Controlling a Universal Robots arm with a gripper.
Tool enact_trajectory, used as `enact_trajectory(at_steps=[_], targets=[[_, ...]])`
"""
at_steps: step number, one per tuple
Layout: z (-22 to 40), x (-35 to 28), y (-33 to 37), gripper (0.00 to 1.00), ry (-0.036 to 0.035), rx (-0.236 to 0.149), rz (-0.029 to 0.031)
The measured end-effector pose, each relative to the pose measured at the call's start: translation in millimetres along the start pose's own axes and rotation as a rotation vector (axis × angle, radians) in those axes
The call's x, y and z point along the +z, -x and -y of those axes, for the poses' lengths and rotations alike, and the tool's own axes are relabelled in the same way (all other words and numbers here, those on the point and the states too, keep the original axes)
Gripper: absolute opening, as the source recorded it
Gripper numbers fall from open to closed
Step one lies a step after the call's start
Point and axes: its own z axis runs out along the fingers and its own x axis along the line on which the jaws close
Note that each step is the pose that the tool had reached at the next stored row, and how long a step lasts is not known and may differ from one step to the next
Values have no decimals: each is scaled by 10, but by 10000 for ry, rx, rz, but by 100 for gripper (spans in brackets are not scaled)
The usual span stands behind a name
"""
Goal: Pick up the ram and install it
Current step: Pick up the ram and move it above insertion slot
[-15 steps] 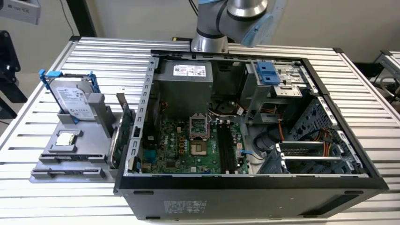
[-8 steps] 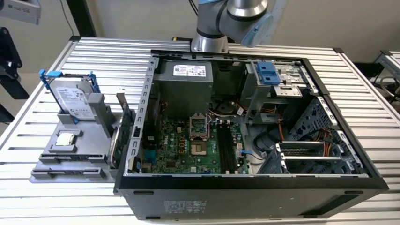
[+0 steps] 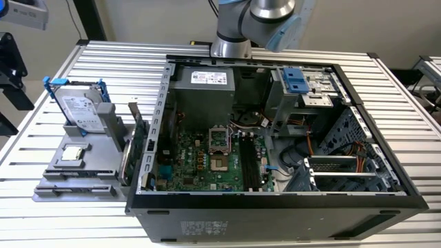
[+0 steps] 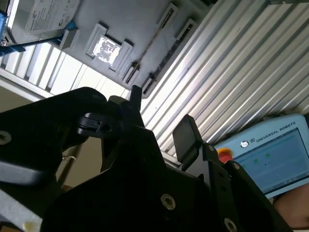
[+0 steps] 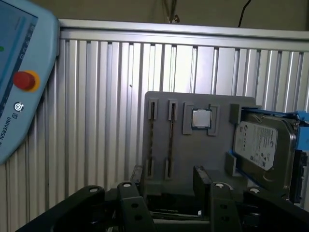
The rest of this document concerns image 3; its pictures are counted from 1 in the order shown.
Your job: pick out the hard disk in blue carrier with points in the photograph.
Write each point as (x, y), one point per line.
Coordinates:
(79, 108)

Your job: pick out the grey power supply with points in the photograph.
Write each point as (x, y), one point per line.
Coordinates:
(201, 103)

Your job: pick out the grey metal drive cage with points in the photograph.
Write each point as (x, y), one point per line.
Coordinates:
(286, 108)

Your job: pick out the black table corner cap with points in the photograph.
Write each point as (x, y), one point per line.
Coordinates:
(373, 55)
(83, 42)

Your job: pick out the grey parts rack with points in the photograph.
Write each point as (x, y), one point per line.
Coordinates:
(101, 155)

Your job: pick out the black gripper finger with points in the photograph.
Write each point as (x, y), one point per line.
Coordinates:
(13, 62)
(7, 124)

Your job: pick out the black round fan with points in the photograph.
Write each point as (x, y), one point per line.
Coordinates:
(249, 118)

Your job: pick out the black upright post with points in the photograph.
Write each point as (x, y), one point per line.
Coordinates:
(93, 20)

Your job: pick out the black RAM slot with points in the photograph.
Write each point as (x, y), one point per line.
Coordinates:
(245, 162)
(253, 162)
(257, 162)
(249, 162)

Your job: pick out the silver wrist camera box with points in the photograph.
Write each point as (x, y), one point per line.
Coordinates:
(25, 13)

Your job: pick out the teal expansion slot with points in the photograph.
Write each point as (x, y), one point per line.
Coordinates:
(166, 172)

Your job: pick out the blue plastic bay latch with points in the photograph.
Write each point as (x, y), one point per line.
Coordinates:
(295, 82)

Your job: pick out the black RAM stick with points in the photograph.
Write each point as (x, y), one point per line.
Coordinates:
(79, 190)
(79, 172)

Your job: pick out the metal slat side table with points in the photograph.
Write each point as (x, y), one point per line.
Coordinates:
(430, 64)

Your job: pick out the CPU socket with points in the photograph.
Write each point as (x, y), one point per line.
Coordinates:
(221, 163)

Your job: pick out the green motherboard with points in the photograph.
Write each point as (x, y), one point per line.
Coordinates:
(193, 165)

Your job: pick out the black PC case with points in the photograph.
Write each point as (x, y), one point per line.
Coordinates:
(242, 222)

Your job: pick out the yellow black connector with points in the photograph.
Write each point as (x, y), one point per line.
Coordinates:
(195, 43)

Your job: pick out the thin locking lever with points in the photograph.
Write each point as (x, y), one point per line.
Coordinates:
(230, 143)

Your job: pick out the grey disk bay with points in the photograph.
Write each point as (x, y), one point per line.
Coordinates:
(345, 174)

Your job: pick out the green graphics card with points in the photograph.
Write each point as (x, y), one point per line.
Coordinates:
(133, 155)

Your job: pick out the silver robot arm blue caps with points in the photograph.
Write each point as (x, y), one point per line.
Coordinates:
(266, 15)

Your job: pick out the silver CPU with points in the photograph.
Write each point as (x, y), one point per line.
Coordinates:
(73, 153)

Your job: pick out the black expansion slot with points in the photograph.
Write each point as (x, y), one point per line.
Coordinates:
(165, 160)

